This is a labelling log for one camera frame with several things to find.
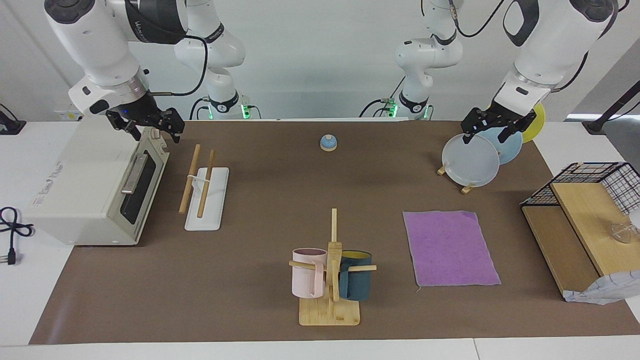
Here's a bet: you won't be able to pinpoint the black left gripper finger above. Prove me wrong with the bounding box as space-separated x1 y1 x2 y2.
461 110 488 145
497 112 537 143

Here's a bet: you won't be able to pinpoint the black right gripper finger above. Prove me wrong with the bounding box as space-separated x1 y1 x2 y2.
160 107 185 145
106 111 143 142

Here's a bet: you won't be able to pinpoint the purple and grey towel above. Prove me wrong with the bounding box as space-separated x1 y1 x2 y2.
403 210 502 287

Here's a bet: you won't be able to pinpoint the wooden plate rack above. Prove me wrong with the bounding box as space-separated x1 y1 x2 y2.
437 165 476 195

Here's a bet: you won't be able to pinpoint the white towel rack wooden rods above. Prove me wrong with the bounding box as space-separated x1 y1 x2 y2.
178 144 230 232

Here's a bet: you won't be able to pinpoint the yellow plate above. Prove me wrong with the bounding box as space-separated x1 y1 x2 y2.
520 102 547 144

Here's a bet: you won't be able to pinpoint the light blue plate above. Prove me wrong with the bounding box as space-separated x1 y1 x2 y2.
475 126 524 166

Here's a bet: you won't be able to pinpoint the grey plate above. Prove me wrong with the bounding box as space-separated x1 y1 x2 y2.
442 133 501 188

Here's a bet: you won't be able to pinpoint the beige toaster oven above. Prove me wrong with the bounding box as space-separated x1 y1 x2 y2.
22 116 171 247

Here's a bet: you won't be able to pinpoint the black desk clamp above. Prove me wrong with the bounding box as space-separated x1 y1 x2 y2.
0 104 27 136

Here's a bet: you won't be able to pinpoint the wooden shelf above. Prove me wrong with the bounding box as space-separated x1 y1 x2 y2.
521 181 640 300

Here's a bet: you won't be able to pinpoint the clear glass cup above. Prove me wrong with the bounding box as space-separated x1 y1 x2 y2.
610 222 638 245

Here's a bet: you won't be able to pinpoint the brown table mat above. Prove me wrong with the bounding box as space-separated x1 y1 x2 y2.
29 120 640 346

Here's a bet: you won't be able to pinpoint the marble patterned white sheet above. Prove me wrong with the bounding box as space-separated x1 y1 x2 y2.
565 270 640 306

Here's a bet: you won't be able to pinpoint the dark teal mug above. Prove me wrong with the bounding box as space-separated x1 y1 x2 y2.
339 250 373 301

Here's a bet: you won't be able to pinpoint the pink mug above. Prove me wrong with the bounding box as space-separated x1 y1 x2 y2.
291 248 328 299

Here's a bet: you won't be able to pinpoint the wooden mug tree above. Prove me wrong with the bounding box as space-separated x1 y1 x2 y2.
288 208 377 327

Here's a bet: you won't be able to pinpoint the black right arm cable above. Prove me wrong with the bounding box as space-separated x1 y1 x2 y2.
150 32 209 97

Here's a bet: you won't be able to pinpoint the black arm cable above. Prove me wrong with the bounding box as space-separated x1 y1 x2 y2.
150 32 209 97
447 0 507 39

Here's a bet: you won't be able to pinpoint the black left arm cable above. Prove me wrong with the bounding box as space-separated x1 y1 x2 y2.
447 0 507 39

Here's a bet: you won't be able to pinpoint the black wire basket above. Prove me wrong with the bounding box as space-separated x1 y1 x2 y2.
520 161 640 216

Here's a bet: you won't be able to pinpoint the black power cord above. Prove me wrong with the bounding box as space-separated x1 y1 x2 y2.
0 206 35 266

